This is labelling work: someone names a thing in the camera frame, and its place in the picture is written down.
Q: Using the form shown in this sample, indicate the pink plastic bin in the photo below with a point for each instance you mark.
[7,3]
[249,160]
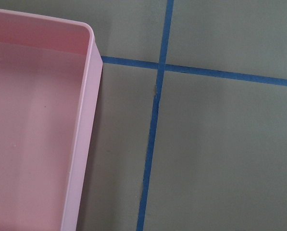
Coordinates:
[50,71]

